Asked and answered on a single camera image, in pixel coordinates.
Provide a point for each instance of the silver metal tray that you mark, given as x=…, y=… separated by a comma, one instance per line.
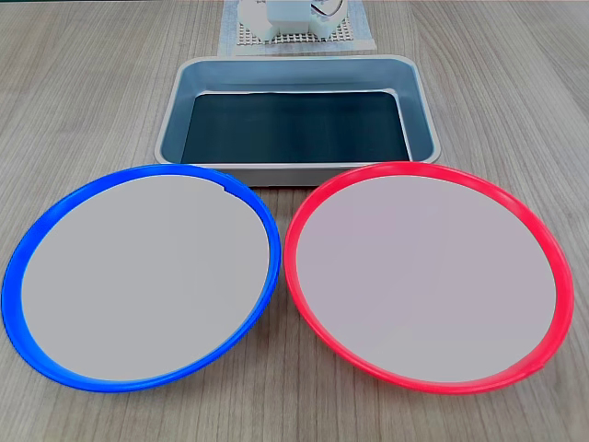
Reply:
x=294, y=174

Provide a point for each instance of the black tray liner mat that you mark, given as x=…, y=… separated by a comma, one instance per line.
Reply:
x=294, y=129

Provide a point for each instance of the red-rimmed white dish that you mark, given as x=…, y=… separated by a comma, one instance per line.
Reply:
x=428, y=281

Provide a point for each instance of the blue-rimmed white dish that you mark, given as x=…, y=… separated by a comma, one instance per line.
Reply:
x=147, y=281

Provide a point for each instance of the white mesh mat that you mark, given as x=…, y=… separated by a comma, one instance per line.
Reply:
x=248, y=39

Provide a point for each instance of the translucent plastic sheet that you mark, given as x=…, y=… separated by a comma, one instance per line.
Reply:
x=366, y=32

